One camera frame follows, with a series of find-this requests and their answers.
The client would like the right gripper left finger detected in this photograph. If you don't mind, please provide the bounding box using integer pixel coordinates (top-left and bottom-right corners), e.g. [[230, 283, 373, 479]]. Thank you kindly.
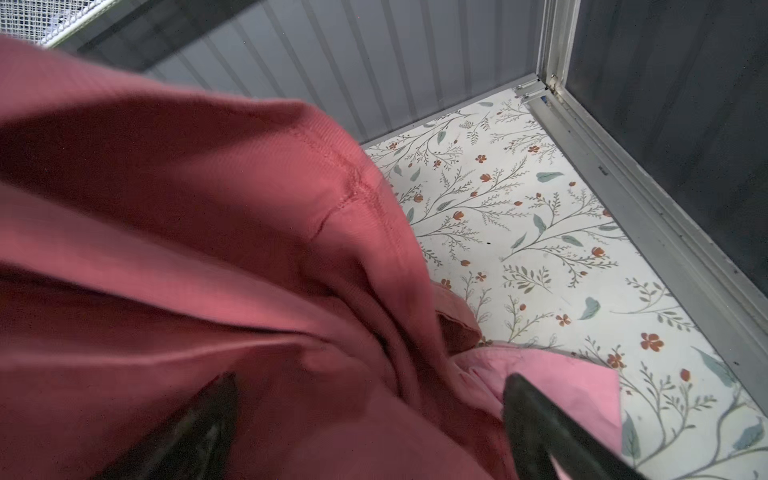
[[94, 373, 238, 479]]

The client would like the white wire mesh basket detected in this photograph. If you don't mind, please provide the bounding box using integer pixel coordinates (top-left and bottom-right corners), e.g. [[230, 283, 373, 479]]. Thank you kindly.
[[1, 0, 117, 48]]

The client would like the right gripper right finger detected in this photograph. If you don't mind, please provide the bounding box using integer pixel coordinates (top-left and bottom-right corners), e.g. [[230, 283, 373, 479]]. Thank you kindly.
[[503, 374, 643, 479]]

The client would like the light pink cloth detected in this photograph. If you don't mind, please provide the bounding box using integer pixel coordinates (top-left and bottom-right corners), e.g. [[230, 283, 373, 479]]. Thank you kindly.
[[431, 281, 625, 480]]

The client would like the dusty rose ribbed cloth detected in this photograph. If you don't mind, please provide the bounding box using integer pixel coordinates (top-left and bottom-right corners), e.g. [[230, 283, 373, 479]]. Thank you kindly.
[[1, 38, 515, 479]]

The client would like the floral patterned table mat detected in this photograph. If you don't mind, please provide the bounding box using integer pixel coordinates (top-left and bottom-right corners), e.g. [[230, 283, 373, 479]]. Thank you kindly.
[[366, 90, 767, 479]]

